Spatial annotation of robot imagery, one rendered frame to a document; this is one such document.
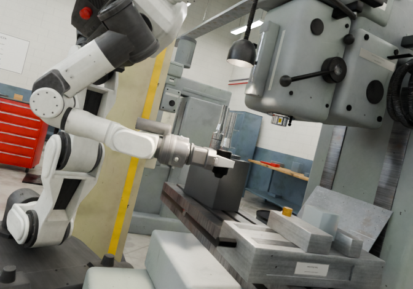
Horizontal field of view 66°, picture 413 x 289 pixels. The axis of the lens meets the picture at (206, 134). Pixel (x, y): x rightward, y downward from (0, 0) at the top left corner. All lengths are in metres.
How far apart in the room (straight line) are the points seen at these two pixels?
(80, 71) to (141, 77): 1.71
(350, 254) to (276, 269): 0.18
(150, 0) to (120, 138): 0.40
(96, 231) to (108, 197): 0.28
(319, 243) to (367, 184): 0.52
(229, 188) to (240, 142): 7.09
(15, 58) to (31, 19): 1.11
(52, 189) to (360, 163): 1.08
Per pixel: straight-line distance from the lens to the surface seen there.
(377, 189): 1.17
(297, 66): 0.89
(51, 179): 1.25
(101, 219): 2.68
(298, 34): 0.91
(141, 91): 2.56
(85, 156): 1.24
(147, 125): 0.88
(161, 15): 0.98
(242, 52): 0.82
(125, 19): 0.86
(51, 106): 0.88
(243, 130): 8.23
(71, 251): 1.57
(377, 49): 1.07
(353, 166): 1.24
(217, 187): 1.12
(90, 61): 0.87
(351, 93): 0.99
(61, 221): 1.38
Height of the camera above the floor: 1.20
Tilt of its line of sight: level
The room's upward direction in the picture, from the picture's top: 14 degrees clockwise
